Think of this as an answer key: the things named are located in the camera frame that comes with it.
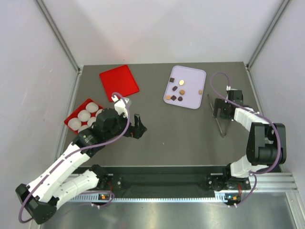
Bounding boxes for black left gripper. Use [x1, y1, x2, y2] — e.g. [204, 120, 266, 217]
[105, 110, 146, 140]

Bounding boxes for metal tongs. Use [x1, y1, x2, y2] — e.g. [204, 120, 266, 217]
[207, 94, 229, 138]

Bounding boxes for red chocolate box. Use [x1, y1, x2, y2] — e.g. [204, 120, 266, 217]
[64, 98, 103, 134]

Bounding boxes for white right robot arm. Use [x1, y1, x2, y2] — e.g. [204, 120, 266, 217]
[210, 90, 286, 189]

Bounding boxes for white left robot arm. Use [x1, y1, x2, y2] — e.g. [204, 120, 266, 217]
[15, 108, 147, 224]

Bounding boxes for lavender plastic tray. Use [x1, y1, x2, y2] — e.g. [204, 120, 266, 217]
[163, 65, 207, 110]

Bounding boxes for red box lid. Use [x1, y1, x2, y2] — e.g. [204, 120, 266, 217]
[99, 65, 140, 102]

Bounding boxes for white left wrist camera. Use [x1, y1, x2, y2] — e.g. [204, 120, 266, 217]
[112, 95, 131, 115]

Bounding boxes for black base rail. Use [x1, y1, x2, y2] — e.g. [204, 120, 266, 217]
[69, 166, 253, 198]

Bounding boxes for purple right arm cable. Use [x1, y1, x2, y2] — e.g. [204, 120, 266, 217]
[210, 72, 283, 208]

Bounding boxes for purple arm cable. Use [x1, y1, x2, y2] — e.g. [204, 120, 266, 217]
[210, 72, 283, 208]
[18, 92, 131, 224]

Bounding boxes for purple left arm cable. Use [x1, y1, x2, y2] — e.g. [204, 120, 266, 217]
[18, 92, 131, 224]

